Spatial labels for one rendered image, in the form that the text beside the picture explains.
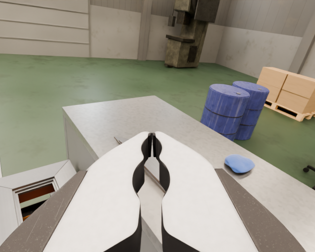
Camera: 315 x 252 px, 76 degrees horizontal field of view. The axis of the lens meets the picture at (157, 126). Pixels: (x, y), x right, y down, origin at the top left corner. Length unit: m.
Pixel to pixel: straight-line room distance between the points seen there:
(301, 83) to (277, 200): 4.50
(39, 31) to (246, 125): 6.39
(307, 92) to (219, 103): 2.75
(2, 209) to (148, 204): 0.55
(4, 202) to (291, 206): 1.00
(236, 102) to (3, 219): 2.44
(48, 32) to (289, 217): 7.39
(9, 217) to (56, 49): 6.96
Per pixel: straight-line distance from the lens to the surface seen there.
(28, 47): 7.65
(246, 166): 0.85
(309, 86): 5.14
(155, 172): 0.68
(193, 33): 7.99
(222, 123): 2.79
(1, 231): 0.90
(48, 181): 1.03
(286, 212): 0.79
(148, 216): 0.60
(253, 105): 3.25
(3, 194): 1.01
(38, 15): 7.53
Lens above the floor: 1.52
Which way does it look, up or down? 28 degrees down
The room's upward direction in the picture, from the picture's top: 9 degrees clockwise
